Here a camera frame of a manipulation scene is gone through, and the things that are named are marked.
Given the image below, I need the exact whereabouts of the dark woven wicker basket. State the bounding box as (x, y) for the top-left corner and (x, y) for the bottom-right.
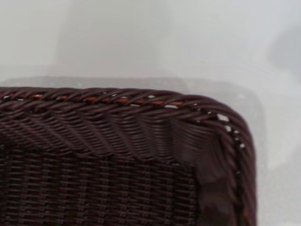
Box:
(0, 86), (259, 226)

